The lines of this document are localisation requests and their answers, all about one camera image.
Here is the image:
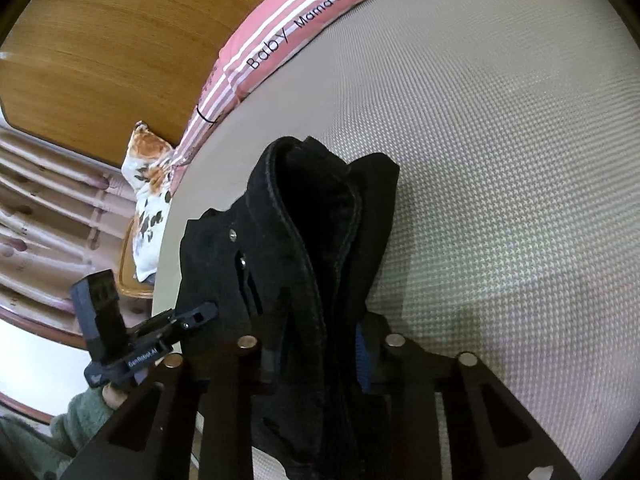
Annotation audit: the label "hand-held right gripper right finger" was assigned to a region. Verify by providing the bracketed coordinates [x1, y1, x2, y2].
[356, 327, 583, 480]

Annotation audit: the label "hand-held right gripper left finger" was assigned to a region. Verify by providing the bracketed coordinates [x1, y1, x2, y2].
[60, 336, 273, 480]

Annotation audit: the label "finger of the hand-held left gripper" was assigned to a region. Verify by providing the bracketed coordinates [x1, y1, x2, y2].
[129, 301, 219, 343]

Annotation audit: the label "black pants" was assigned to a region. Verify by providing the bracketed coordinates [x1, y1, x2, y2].
[177, 135, 401, 480]

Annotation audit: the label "person's left hand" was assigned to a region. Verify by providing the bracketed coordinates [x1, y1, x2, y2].
[101, 381, 132, 411]

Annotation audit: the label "wooden stool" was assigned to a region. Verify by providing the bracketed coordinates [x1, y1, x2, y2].
[117, 220, 156, 301]

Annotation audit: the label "floral white orange pillow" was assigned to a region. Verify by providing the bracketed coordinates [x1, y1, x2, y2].
[120, 121, 176, 283]

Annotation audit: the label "pink curtain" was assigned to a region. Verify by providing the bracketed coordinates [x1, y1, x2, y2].
[0, 125, 136, 311]

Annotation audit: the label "beige woven bed mat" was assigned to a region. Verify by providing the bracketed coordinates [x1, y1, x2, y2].
[150, 0, 636, 480]

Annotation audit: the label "wooden headboard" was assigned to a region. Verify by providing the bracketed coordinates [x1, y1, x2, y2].
[0, 0, 321, 168]

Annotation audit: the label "pink striped blanket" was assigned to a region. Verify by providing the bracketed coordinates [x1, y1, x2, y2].
[172, 0, 451, 166]

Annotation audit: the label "brown wooden window frame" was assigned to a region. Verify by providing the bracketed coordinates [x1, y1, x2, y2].
[0, 305, 91, 423]

